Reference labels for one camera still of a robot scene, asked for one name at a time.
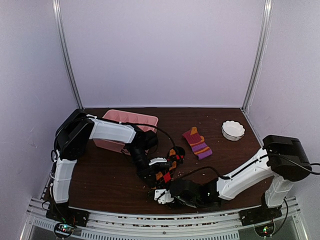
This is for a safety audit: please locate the right aluminium frame post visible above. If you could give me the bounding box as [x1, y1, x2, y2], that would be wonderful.
[242, 0, 273, 114]

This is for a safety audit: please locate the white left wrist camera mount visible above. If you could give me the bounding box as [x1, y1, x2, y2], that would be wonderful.
[148, 157, 167, 166]

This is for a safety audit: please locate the aluminium frame post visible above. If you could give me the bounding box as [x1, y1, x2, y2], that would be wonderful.
[52, 0, 84, 110]
[242, 0, 273, 114]

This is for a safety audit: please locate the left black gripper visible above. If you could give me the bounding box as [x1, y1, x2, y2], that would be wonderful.
[127, 144, 155, 188]

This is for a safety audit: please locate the maroon orange purple striped sock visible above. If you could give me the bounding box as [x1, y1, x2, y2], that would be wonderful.
[182, 126, 213, 160]

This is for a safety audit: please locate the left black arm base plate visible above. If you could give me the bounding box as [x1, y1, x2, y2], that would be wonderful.
[45, 208, 89, 227]

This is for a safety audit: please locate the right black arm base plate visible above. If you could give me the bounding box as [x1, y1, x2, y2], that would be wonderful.
[238, 206, 283, 226]

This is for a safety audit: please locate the black argyle red orange sock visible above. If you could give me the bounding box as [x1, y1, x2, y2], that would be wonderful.
[149, 146, 185, 205]

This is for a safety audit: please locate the white scalloped ceramic bowl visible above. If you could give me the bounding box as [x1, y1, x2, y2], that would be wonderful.
[221, 120, 246, 142]

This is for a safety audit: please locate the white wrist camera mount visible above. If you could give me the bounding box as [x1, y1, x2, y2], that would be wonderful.
[153, 189, 175, 205]
[148, 157, 167, 166]

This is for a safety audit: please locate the left aluminium frame post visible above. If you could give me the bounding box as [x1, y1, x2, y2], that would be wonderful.
[52, 0, 84, 110]

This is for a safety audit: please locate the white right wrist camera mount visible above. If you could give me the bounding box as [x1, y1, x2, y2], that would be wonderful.
[153, 189, 175, 205]

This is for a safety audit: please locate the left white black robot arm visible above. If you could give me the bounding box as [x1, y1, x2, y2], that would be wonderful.
[48, 108, 179, 223]

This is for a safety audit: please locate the pink divided organizer tray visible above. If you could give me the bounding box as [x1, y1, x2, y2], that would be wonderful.
[92, 109, 160, 157]

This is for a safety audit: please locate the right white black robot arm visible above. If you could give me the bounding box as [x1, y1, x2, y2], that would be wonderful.
[154, 135, 320, 221]

